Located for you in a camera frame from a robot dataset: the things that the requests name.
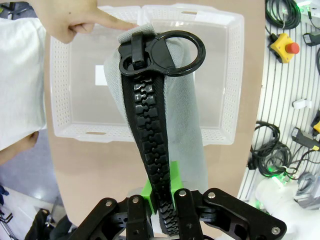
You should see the white plastic clip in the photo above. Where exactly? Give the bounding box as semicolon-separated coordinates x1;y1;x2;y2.
291;98;313;110

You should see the yellow emergency stop button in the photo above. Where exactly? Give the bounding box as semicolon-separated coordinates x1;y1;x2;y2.
268;32;301;64

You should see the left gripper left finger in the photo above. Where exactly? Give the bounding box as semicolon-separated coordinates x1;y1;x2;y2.
76;179;161;240

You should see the black cable bundle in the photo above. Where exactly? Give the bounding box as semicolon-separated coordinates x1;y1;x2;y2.
246;120;302;179

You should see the person's left hand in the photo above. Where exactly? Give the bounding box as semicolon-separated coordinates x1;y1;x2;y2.
36;0;140;45

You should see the white printed t-shirt torso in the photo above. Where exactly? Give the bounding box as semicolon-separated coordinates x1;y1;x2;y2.
0;16;48;152

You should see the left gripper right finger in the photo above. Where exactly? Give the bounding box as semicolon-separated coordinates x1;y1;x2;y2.
169;160;288;240

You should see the white perforated plastic basket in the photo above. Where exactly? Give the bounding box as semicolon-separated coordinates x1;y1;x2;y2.
49;5;145;146
140;2;245;148

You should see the coiled black cable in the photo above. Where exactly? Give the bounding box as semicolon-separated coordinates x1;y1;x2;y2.
264;0;303;30

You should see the black scanner device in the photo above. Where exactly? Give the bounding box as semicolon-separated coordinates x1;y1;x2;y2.
290;126;320;151

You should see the grey pouch with black zipper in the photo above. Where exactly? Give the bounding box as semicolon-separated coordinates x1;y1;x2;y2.
103;23;210;237

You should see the person's right hand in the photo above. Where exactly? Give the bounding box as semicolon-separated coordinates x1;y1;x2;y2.
0;130;40;166

